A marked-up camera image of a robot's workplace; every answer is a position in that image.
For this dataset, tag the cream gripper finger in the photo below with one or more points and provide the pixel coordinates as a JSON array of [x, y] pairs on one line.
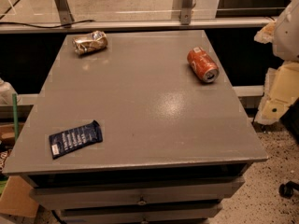
[[280, 92], [266, 34]]

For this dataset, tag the blue rxbar blueberry wrapper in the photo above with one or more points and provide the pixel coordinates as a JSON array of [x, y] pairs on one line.
[[73, 139]]

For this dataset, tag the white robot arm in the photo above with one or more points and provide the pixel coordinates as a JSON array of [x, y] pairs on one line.
[[285, 43]]

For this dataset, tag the orange soda can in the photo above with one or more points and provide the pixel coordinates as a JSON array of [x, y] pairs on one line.
[[203, 65]]

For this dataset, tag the crumpled gold foil can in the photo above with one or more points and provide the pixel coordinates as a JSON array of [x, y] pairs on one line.
[[90, 42]]

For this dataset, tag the black chair caster wheel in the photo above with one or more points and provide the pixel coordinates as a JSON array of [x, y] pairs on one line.
[[287, 190]]

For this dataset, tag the grey drawer cabinet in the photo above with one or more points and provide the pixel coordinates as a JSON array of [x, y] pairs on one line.
[[173, 147]]

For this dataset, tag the green pole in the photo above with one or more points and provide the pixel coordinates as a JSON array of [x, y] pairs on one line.
[[15, 116]]

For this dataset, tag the white plastic bottle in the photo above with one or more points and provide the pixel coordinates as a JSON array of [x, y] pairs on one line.
[[6, 92]]

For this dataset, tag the brown cardboard box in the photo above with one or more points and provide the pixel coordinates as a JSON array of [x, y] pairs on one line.
[[15, 199]]

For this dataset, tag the right metal bracket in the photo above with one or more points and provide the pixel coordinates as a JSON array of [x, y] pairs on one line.
[[186, 12]]

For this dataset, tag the metal bracket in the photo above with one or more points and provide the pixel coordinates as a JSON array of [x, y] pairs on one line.
[[64, 12], [186, 12]]

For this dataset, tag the left metal bracket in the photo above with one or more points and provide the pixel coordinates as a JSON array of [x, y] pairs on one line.
[[64, 12]]

